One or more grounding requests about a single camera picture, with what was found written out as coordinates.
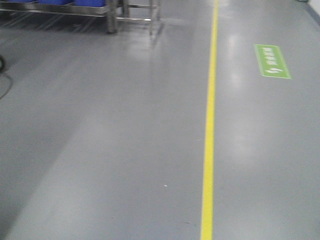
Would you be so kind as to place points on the left blue plastic bin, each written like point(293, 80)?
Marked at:
point(81, 3)

